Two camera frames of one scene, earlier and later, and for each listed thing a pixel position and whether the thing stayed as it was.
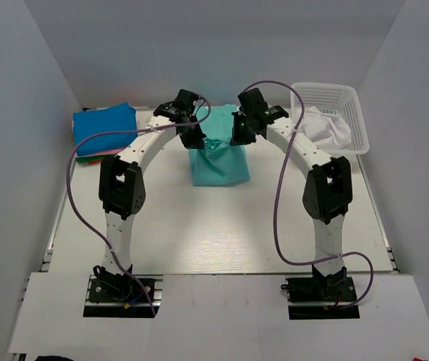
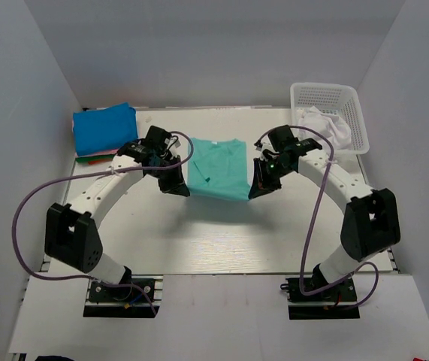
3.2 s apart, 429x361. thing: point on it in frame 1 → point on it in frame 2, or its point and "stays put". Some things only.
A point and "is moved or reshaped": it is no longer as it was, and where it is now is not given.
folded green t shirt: [89, 159] stays put
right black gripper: [237, 138] → [259, 187]
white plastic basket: [336, 98] stays put
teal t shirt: [219, 164] is moved or reshaped
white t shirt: [325, 130] stays put
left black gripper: [195, 142] → [176, 186]
